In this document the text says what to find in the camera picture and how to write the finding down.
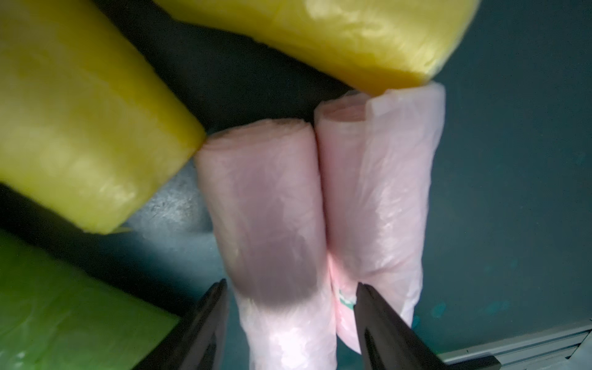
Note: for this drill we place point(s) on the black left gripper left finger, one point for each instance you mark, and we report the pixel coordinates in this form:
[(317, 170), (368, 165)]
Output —
[(197, 341)]

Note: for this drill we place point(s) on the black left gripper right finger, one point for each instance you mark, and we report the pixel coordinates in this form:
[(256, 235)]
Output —
[(387, 342)]

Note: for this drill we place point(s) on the pink trash bag roll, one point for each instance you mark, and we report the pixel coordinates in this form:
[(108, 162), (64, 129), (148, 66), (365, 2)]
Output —
[(262, 188), (376, 158)]

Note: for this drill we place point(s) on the green trash bag roll right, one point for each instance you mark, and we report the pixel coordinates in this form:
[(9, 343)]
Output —
[(55, 316)]

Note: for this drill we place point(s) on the yellow trash bag roll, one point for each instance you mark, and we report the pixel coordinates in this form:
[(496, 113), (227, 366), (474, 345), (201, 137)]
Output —
[(88, 130), (370, 45)]

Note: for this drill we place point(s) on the yellow trash bag roll right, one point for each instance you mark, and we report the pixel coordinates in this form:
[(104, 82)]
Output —
[(370, 45)]

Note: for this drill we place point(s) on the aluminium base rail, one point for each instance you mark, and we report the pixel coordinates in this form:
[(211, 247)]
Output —
[(537, 350)]

